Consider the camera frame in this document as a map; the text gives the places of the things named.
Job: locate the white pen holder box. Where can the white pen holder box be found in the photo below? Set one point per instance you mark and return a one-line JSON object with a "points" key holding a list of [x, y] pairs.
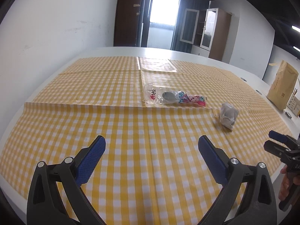
{"points": [[294, 104]]}

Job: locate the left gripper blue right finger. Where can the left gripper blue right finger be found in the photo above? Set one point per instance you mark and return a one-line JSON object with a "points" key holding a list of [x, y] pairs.
{"points": [[215, 159]]}

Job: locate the grey paper ball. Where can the grey paper ball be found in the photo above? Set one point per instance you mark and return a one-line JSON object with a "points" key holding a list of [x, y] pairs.
{"points": [[227, 116]]}

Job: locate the brown wooden cabinet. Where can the brown wooden cabinet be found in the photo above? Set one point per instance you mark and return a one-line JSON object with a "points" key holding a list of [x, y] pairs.
{"points": [[126, 23]]}

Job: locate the yellow checkered tablecloth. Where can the yellow checkered tablecloth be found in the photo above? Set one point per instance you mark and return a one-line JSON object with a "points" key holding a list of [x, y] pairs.
{"points": [[140, 131]]}

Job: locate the colourful snack wrapper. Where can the colourful snack wrapper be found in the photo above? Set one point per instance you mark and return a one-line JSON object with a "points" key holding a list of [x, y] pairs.
{"points": [[181, 97]]}

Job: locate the clear small plastic wrapper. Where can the clear small plastic wrapper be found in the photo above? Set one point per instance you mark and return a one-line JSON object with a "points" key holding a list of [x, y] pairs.
{"points": [[152, 95]]}

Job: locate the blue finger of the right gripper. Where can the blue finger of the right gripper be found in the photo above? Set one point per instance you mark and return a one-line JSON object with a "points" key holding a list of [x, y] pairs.
{"points": [[273, 148], [277, 136]]}

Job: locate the person's right hand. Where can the person's right hand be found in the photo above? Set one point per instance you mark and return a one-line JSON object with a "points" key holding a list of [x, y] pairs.
{"points": [[284, 188]]}

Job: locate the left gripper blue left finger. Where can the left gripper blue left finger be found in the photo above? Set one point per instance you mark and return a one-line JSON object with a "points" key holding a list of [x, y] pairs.
{"points": [[87, 159]]}

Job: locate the glass door cabinet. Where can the glass door cabinet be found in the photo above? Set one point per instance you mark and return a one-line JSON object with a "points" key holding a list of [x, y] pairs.
{"points": [[207, 31]]}

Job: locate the brown paper bag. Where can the brown paper bag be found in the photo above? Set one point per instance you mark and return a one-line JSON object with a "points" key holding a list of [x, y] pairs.
{"points": [[283, 85]]}

